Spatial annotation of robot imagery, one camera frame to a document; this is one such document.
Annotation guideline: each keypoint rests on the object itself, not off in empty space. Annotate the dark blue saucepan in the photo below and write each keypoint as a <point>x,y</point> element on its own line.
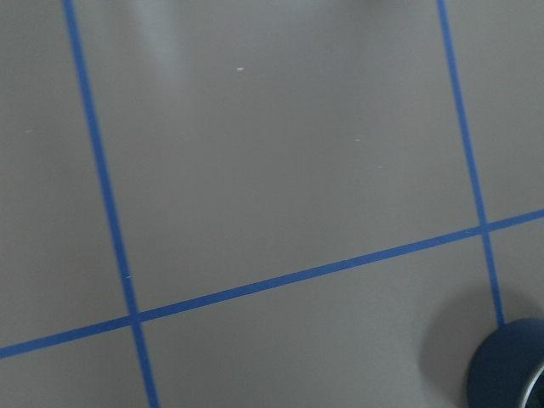
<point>507,367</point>

